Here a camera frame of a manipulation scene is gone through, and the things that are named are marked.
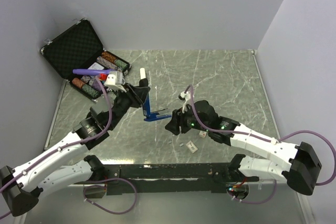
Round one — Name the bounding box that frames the staple box with red label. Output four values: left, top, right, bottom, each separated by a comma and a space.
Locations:
198, 131, 207, 138

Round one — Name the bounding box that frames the blue stapler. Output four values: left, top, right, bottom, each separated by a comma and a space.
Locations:
142, 93, 172, 122

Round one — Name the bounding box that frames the black poker chip case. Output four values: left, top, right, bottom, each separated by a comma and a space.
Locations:
40, 18, 132, 101

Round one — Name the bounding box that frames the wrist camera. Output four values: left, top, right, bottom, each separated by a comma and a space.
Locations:
98, 70, 126, 92
178, 91, 191, 113

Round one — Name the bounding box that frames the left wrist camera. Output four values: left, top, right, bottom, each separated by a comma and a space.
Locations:
98, 70, 126, 92

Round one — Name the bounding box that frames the white stapler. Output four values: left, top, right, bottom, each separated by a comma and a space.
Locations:
139, 68, 148, 87

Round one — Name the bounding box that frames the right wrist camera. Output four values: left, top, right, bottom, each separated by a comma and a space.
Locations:
178, 91, 191, 113

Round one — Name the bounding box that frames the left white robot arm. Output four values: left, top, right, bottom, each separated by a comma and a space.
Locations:
1, 80, 150, 217

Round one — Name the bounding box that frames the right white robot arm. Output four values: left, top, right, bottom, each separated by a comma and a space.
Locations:
165, 100, 322, 196

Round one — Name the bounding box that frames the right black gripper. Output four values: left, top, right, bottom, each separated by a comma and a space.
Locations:
164, 103, 211, 135

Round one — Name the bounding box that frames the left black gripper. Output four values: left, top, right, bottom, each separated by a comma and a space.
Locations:
108, 82, 150, 129

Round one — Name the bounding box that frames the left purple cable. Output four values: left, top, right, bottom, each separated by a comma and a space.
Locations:
0, 76, 139, 214

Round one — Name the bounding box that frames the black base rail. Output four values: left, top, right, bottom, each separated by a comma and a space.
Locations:
82, 163, 259, 195

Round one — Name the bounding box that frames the small white staple box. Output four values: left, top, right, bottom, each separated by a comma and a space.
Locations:
186, 141, 198, 153

